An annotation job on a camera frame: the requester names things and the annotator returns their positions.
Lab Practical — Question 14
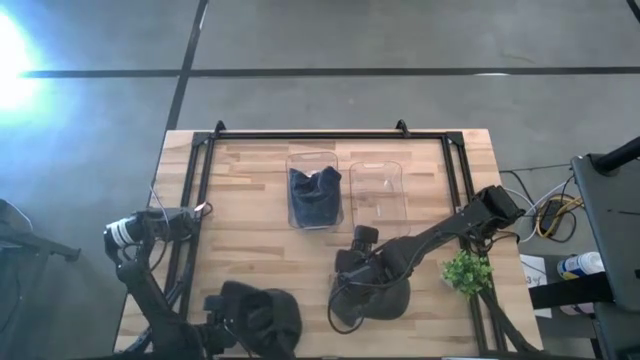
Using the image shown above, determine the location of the blue and white bottle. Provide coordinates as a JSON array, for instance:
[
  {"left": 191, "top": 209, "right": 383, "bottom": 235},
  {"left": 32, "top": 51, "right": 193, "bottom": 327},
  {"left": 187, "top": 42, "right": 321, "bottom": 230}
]
[{"left": 556, "top": 251, "right": 606, "bottom": 281}]

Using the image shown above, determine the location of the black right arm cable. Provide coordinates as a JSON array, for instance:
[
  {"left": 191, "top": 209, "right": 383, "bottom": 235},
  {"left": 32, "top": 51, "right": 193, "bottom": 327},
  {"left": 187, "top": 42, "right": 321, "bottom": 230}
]
[{"left": 326, "top": 282, "right": 367, "bottom": 336}]

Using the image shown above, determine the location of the slate grey cap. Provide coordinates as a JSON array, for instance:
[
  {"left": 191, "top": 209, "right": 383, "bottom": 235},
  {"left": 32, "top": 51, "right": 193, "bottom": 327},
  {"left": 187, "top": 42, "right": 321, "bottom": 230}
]
[{"left": 288, "top": 167, "right": 321, "bottom": 229}]

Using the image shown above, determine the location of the small green artificial plant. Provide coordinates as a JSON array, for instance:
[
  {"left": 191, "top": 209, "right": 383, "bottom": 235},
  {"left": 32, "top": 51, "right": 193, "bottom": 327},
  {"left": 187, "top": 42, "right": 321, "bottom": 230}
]
[{"left": 440, "top": 249, "right": 494, "bottom": 297}]

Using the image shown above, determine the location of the black aluminium frame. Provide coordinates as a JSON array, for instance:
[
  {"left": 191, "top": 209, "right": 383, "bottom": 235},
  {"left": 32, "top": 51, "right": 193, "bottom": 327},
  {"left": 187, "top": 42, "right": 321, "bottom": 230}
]
[{"left": 122, "top": 119, "right": 542, "bottom": 357}]

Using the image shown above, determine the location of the dark brown cap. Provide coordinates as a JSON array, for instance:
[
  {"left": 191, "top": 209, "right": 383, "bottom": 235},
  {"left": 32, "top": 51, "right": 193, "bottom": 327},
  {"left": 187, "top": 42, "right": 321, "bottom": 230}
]
[{"left": 329, "top": 277, "right": 412, "bottom": 327}]

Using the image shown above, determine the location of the black cap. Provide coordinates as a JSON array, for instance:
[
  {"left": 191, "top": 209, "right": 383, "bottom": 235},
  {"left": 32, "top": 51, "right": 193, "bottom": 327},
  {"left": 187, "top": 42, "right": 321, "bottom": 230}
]
[{"left": 219, "top": 280, "right": 304, "bottom": 360}]

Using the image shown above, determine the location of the yellow cable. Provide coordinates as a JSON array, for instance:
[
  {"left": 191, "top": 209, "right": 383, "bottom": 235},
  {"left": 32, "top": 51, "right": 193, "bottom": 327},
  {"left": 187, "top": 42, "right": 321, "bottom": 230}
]
[{"left": 535, "top": 196, "right": 585, "bottom": 239}]

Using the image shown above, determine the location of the clear plastic bin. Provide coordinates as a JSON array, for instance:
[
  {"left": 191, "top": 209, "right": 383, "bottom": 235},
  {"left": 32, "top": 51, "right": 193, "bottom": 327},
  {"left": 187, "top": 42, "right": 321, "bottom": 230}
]
[
  {"left": 285, "top": 150, "right": 345, "bottom": 231},
  {"left": 348, "top": 159, "right": 412, "bottom": 240}
]

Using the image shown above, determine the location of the white cable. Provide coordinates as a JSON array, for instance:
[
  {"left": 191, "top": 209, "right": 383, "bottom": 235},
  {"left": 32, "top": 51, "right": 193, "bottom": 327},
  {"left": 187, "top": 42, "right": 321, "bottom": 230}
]
[{"left": 501, "top": 177, "right": 576, "bottom": 245}]

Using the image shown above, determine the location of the grey cart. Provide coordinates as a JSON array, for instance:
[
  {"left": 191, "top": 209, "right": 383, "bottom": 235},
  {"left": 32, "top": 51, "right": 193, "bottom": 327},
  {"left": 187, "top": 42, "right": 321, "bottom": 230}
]
[{"left": 570, "top": 152, "right": 640, "bottom": 360}]

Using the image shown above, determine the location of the white paper sheet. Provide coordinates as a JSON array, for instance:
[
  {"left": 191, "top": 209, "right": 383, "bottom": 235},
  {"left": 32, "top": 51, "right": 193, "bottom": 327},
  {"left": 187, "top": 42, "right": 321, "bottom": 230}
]
[{"left": 519, "top": 253, "right": 554, "bottom": 320}]

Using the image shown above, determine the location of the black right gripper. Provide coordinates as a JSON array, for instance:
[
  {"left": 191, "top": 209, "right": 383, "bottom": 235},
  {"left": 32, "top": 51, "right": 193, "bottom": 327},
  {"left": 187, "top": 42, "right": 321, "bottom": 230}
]
[{"left": 330, "top": 244, "right": 399, "bottom": 320}]

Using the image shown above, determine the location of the black pole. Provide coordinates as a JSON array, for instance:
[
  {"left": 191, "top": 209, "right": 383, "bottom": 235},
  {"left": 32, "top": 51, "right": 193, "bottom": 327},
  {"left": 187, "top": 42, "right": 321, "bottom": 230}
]
[{"left": 592, "top": 136, "right": 640, "bottom": 176}]

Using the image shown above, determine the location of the black floor cable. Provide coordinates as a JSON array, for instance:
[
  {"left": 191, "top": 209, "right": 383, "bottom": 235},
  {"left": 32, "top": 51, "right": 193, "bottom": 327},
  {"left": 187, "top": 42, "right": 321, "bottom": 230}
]
[{"left": 498, "top": 163, "right": 574, "bottom": 204}]

